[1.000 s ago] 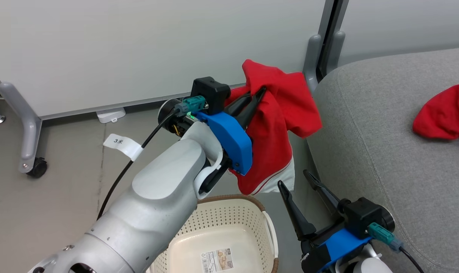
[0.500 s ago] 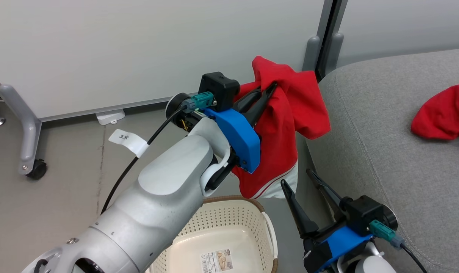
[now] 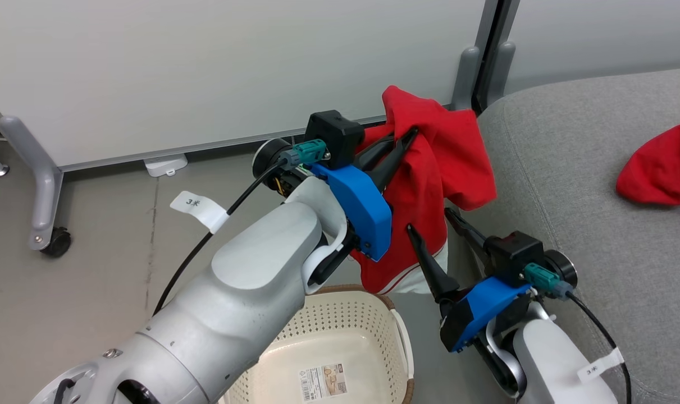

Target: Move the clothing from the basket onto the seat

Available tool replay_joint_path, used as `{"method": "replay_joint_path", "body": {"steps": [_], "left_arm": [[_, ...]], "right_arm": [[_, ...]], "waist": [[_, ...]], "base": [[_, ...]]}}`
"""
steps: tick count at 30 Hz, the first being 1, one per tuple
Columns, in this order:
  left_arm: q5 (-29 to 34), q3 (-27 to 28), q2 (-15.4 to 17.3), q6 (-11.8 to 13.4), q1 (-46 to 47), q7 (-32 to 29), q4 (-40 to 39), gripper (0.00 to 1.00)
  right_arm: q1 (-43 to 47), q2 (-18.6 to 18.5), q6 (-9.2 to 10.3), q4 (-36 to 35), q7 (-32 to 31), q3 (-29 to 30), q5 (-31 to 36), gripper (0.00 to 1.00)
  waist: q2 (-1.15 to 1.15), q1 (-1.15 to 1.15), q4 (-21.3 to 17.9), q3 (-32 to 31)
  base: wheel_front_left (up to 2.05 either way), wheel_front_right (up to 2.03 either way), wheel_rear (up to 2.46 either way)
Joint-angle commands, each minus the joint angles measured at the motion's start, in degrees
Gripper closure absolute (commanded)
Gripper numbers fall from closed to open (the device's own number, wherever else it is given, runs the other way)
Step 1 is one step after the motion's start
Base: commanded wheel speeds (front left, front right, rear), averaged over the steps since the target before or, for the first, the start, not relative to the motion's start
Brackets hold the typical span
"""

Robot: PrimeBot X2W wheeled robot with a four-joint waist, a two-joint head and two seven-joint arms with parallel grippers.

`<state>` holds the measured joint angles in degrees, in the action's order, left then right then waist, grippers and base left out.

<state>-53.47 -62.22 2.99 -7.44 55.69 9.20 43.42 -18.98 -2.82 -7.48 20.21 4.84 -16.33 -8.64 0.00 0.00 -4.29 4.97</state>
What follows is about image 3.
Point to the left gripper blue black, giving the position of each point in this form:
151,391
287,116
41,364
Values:
365,213

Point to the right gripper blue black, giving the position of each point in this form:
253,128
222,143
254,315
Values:
477,308

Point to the red garment with white trim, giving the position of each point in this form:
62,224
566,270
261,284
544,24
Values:
441,146

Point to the plain red garment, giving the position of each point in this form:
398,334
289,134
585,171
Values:
662,168

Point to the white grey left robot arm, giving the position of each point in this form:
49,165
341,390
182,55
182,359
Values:
233,303

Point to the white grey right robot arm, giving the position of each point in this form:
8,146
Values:
547,359

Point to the grey fabric sofa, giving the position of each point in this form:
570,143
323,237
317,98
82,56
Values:
587,168

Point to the beige plastic laundry basket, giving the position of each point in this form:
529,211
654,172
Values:
345,331

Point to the paper label sticker in basket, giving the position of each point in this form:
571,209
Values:
323,382

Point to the wide white partition board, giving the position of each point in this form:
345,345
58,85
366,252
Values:
205,73

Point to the white floor outlet box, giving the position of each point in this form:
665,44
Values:
165,165

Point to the narrow white partition board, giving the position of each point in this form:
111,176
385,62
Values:
598,33

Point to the black caster wheel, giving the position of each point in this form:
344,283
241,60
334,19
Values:
56,243

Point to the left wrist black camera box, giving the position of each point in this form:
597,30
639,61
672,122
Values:
340,132

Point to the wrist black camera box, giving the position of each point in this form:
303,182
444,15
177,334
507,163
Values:
511,255
340,132

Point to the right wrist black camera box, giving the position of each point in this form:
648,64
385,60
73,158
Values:
511,255

